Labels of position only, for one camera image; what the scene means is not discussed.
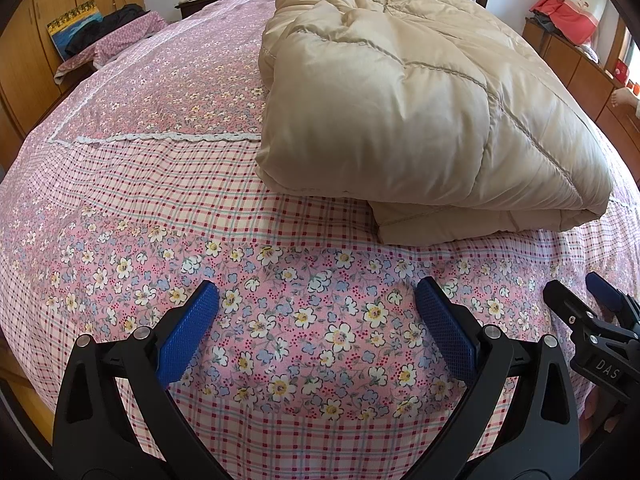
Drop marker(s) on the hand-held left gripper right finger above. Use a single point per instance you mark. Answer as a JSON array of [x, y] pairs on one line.
[[445, 320]]

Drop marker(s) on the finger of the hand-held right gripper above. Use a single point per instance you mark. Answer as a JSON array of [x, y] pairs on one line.
[[562, 300], [612, 297]]

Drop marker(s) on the pink floral bedspread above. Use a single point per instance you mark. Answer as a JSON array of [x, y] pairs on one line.
[[175, 160]]

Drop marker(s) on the dark wooden nightstand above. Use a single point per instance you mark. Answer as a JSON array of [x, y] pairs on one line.
[[195, 7]]

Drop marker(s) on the dark folded clothes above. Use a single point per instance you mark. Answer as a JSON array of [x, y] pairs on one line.
[[542, 22]]

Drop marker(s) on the beige puffer jacket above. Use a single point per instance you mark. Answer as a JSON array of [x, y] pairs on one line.
[[400, 110]]

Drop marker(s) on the blue framed painting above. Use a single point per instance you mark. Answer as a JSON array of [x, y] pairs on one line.
[[65, 32]]

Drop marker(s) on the pale figurine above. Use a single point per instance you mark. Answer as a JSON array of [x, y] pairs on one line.
[[622, 97]]

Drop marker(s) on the brown wooden dresser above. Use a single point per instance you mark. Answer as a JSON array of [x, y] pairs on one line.
[[575, 70]]

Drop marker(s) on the yellow wooden wardrobe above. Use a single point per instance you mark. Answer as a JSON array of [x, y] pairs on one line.
[[30, 50]]

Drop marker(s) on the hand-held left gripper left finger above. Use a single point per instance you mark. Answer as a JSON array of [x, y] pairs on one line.
[[187, 325]]

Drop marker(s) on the small red box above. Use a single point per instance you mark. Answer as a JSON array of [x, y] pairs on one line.
[[622, 71]]

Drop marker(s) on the person's right hand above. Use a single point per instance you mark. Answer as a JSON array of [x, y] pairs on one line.
[[591, 410]]

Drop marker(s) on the cream and coral curtain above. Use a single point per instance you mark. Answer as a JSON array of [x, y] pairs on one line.
[[570, 5]]

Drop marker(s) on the pink floral chair cover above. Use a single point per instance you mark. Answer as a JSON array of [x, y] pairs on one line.
[[125, 37]]

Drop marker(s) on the window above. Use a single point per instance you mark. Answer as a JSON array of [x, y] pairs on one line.
[[622, 35]]

